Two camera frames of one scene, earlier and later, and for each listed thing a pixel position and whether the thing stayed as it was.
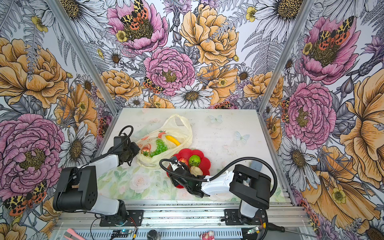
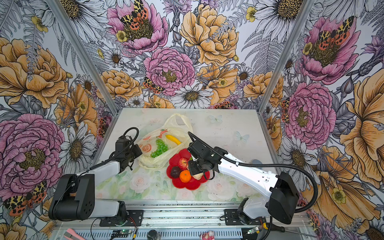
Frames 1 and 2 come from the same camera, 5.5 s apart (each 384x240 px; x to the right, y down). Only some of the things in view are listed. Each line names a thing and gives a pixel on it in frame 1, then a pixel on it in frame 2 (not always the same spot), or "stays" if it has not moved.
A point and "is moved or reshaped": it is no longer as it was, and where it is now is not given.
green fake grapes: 161,147 stays
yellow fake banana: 173,140 stays
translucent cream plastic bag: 161,140 is moved or reshaped
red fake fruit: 184,160 stays
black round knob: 152,234 stays
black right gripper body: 174,181 → 197,167
